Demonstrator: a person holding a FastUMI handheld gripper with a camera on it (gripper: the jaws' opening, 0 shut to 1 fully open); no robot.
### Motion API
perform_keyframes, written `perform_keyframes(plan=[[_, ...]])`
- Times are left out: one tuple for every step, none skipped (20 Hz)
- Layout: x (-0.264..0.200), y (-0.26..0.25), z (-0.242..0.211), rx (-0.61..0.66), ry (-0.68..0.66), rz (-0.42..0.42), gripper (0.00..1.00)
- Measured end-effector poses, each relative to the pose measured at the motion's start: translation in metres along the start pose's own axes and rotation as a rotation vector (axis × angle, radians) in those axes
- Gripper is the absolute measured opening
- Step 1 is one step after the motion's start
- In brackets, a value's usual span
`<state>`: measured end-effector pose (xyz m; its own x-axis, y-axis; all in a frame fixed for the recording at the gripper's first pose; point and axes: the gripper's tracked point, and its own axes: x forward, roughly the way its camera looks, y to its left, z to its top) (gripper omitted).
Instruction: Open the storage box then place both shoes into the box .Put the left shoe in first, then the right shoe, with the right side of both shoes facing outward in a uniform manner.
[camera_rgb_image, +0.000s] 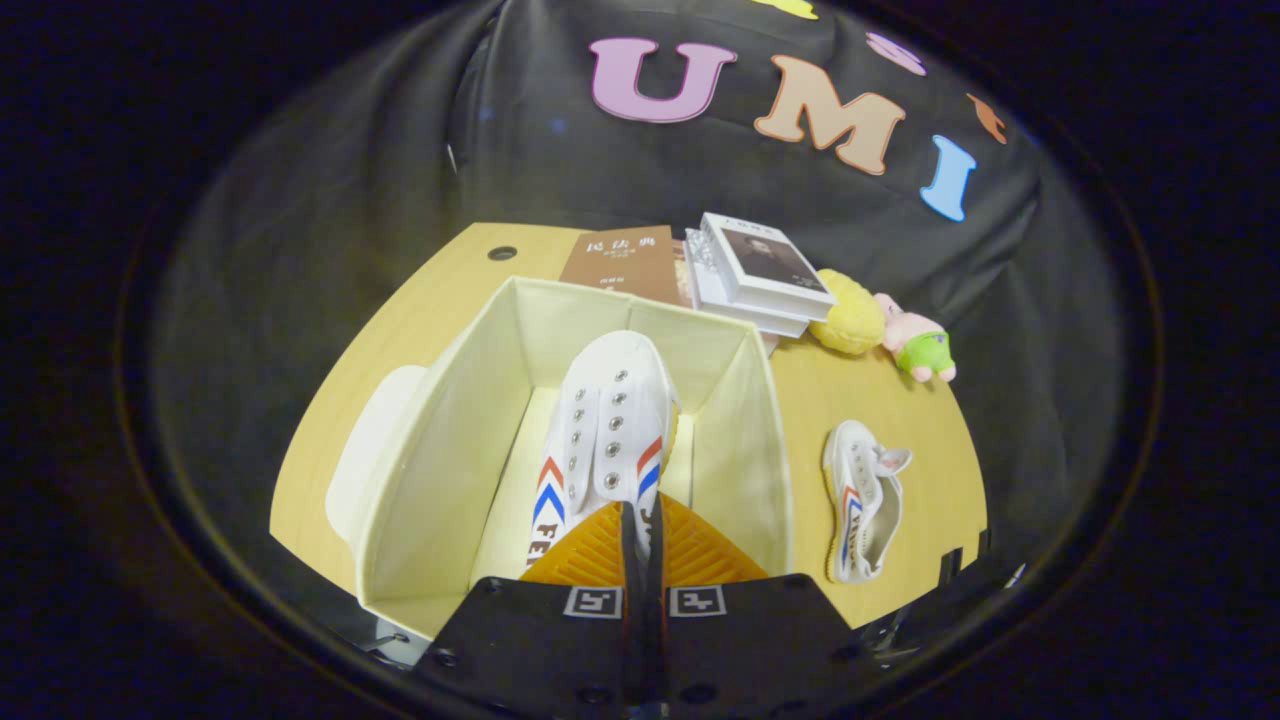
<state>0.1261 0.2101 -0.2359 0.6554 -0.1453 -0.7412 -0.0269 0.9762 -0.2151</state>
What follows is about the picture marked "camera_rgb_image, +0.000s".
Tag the black backdrop cloth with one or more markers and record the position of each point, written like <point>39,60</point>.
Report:
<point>330,200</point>

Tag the white book with portrait cover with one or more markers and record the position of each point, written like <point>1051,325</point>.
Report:
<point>765,262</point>

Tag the pink and green plush toy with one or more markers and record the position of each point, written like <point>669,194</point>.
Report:
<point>925,350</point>

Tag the cream fabric storage box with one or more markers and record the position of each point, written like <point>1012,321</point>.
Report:
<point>440,470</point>

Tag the white canvas shoe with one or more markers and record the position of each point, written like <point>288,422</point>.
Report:
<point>855,480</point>
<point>610,400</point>

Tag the yellow plush toy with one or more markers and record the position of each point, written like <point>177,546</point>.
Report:
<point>850,315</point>

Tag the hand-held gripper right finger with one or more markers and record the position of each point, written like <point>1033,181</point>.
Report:
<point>750,640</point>

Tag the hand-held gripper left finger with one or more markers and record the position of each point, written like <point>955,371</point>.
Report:
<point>540,640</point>

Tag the brown book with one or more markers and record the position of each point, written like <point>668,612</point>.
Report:
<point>625,262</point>

